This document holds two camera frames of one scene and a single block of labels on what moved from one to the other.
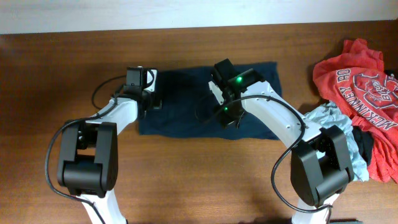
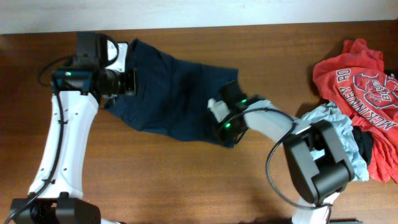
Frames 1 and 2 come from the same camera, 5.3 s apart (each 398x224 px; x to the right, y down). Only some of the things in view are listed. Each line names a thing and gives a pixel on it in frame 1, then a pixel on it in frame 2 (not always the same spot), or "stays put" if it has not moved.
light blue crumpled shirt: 328,115 stays put
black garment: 364,141 stays put
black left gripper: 157,103 → 131,73
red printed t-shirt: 357,82 stays put
